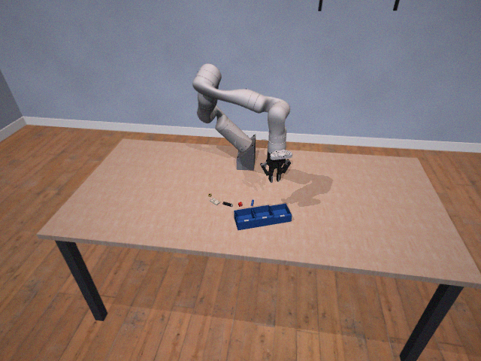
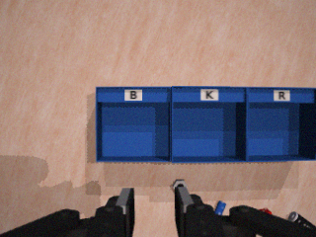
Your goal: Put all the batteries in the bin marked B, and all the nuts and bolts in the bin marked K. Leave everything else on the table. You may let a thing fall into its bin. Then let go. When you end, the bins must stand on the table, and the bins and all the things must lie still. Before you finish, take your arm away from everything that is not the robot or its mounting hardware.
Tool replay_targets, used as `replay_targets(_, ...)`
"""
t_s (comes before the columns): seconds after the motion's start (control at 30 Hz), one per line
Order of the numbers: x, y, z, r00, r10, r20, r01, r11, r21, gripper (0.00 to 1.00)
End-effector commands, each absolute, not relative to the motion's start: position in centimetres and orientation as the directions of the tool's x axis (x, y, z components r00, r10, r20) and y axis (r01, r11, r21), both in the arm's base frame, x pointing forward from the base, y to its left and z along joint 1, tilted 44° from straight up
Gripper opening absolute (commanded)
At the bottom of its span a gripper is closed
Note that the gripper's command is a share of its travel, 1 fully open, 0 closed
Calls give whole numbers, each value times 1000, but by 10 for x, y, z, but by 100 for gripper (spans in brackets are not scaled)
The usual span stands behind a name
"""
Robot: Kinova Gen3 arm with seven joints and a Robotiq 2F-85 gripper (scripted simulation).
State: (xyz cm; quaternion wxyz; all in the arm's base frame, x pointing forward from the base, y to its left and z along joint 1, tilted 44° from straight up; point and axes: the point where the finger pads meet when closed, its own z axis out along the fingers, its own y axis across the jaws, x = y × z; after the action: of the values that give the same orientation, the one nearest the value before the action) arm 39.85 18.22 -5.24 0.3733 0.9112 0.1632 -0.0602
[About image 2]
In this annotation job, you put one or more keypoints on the black aa battery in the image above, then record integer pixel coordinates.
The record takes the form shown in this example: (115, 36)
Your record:
(297, 218)

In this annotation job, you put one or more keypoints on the blue aaa battery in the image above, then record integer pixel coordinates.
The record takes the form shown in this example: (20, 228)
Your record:
(220, 207)

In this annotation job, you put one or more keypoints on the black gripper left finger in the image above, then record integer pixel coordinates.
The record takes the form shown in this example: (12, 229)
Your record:
(107, 222)

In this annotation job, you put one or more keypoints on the blue bin rack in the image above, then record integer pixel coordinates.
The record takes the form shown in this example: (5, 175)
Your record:
(205, 124)

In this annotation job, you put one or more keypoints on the grey hex nut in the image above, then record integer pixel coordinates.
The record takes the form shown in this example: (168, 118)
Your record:
(180, 183)

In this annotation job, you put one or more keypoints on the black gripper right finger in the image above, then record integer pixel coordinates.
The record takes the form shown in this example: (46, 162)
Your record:
(196, 219)

